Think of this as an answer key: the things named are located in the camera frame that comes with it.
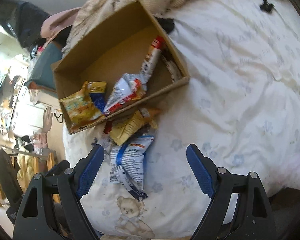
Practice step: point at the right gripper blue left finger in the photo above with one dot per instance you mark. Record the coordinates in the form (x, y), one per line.
(86, 170)

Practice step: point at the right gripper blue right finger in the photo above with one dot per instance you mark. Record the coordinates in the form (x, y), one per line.
(203, 169)

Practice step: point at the yellow cheese chips bag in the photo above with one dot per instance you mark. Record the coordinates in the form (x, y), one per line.
(87, 104)

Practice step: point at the brown cardboard box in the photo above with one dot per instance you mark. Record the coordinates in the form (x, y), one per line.
(117, 46)

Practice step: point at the red white tall snack packet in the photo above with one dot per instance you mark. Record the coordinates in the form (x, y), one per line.
(151, 59)

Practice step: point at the blue white snack bag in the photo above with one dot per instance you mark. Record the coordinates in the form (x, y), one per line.
(127, 164)

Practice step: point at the yellow striped snack bag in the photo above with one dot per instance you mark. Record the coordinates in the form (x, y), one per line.
(123, 129)

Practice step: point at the wooden chair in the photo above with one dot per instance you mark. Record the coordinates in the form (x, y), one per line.
(30, 165)

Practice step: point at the red white shopping bag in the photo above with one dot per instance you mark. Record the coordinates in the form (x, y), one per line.
(58, 116)

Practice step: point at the silver red snack bag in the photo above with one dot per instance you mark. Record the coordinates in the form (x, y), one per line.
(129, 88)

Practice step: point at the teal orange cushion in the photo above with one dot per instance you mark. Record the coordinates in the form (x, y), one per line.
(41, 76)

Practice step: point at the white teddy print bedsheet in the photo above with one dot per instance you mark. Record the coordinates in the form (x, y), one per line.
(241, 107)

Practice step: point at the pink cloth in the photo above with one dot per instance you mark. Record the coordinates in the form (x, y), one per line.
(54, 24)

